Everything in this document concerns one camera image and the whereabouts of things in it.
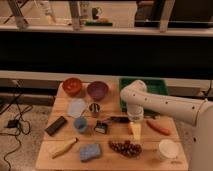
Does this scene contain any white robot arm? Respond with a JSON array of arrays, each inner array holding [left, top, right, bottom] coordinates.
[[120, 80, 213, 171]]

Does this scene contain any white paper cup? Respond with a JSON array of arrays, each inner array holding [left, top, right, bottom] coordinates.
[[157, 139, 179, 160]]

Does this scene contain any small metal cup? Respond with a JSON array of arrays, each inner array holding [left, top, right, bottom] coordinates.
[[89, 103, 100, 117]]

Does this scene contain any blue cup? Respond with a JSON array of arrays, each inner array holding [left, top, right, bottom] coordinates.
[[73, 117, 88, 133]]

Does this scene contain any dark eggplant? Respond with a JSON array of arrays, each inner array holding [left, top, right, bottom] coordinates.
[[107, 116, 130, 123]]

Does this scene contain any bunch of dark grapes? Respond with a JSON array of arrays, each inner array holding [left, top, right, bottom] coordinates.
[[108, 140, 142, 158]]

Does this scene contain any orange carrot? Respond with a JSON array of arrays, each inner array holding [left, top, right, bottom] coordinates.
[[146, 120, 171, 136]]

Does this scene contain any black binder clip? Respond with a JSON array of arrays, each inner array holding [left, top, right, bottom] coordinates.
[[94, 120, 109, 134]]

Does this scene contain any green plastic tray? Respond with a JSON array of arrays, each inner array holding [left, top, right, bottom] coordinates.
[[118, 77, 170, 113]]

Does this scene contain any blue sponge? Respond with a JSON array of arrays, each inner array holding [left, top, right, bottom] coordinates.
[[80, 144, 101, 162]]

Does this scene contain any purple bowl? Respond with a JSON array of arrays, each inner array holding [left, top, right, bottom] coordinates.
[[87, 81, 109, 101]]

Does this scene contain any light blue plate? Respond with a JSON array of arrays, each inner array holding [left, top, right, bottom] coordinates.
[[68, 98, 87, 118]]

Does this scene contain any yellow banana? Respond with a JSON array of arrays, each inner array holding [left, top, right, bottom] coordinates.
[[50, 138, 78, 159]]

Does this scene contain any black rectangular block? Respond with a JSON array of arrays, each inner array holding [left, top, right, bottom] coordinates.
[[45, 116, 67, 136]]

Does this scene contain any red bowl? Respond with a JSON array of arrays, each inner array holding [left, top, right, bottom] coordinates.
[[62, 78, 82, 96]]

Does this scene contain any black power adapter cable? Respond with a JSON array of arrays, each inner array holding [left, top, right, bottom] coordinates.
[[0, 81, 34, 171]]

